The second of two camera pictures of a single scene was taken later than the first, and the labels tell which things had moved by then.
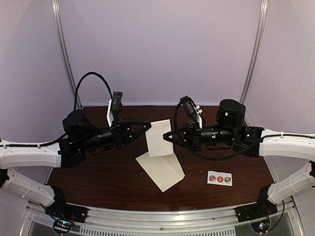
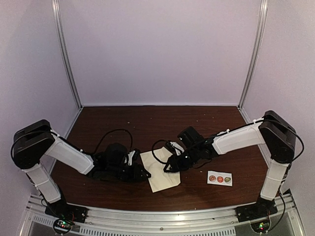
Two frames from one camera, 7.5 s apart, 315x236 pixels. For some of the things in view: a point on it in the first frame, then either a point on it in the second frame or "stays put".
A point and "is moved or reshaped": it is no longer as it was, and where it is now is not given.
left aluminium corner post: [57, 20] stays put
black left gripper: [123, 134] → [136, 174]
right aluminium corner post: [262, 14] stays put
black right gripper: [194, 144] → [176, 166]
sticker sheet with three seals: [222, 178] stays put
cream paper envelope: [165, 170] is moved or reshaped
